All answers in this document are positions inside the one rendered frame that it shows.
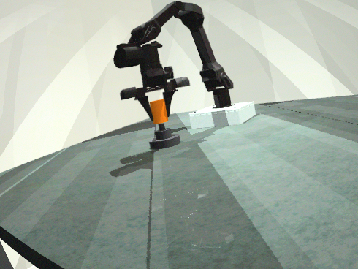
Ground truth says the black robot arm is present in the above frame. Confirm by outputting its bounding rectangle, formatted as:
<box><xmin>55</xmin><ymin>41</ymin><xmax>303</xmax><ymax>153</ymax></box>
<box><xmin>113</xmin><ymin>1</ymin><xmax>235</xmax><ymax>109</ymax></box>

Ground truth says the orange knob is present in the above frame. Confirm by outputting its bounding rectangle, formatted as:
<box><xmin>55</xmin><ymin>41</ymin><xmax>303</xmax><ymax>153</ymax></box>
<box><xmin>150</xmin><ymin>99</ymin><xmax>168</xmax><ymax>124</ymax></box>

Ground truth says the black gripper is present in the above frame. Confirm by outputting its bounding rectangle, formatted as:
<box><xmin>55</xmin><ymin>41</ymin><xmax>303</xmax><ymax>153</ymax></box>
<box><xmin>120</xmin><ymin>61</ymin><xmax>191</xmax><ymax>121</ymax></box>

